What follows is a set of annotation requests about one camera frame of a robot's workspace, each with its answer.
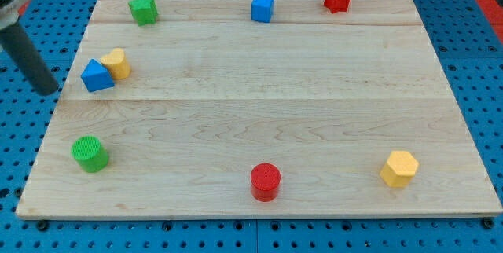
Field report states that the wooden board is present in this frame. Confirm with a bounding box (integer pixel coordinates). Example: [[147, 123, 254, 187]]
[[17, 0, 502, 221]]

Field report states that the yellow heart block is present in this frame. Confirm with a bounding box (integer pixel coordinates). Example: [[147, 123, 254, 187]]
[[100, 48, 131, 80]]

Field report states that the green star block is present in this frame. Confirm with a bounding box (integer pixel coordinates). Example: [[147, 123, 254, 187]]
[[128, 0, 158, 26]]

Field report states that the green cylinder block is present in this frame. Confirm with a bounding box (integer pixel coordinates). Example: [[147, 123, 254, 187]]
[[71, 135, 109, 173]]

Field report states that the blue triangle block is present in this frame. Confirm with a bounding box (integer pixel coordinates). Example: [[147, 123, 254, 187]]
[[80, 59, 115, 92]]

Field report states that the yellow hexagon block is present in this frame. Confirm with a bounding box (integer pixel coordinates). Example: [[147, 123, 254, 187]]
[[380, 151, 420, 188]]

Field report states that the blue cube block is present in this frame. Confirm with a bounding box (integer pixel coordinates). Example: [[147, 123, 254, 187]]
[[251, 0, 274, 23]]

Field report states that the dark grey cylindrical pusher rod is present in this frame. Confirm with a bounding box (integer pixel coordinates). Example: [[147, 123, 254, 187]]
[[1, 21, 58, 96]]

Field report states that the red cylinder block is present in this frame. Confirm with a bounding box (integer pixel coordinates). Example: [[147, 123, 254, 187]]
[[250, 163, 281, 202]]

